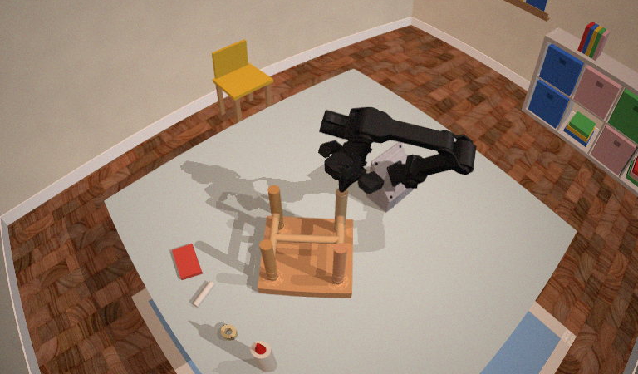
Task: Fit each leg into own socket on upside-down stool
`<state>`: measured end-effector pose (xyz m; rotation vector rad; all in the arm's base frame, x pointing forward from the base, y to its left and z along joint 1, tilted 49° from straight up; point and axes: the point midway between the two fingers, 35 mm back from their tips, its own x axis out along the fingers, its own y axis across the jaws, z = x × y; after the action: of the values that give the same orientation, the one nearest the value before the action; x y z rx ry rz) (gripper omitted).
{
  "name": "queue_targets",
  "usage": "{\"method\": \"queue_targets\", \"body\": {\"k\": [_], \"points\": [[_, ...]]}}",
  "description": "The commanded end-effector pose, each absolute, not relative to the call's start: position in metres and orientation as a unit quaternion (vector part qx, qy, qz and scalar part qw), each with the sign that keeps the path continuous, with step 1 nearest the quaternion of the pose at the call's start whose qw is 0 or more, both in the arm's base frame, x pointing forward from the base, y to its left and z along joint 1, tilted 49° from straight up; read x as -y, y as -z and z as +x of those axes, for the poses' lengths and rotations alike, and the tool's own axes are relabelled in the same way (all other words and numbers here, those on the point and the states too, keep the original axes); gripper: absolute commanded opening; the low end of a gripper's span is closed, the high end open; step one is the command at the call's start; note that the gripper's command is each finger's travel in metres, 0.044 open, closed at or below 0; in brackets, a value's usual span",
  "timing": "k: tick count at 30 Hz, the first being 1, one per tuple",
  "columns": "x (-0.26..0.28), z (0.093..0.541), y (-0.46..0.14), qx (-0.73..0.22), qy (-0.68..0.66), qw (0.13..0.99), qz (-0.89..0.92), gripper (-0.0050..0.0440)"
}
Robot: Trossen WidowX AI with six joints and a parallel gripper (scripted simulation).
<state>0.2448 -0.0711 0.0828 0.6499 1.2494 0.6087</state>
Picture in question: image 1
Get tan roll of masking tape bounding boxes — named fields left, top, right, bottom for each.
left=221, top=325, right=238, bottom=341

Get tan wooden stool legs with crossbar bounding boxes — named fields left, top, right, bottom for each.
left=259, top=185, right=348, bottom=284

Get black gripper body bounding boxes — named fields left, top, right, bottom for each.
left=318, top=140, right=384, bottom=194

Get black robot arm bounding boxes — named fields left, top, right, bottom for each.
left=319, top=107, right=476, bottom=189

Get orange-brown wooden stool seat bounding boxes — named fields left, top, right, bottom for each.
left=258, top=217, right=353, bottom=298

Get red rectangular block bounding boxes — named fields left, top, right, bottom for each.
left=172, top=244, right=202, bottom=280

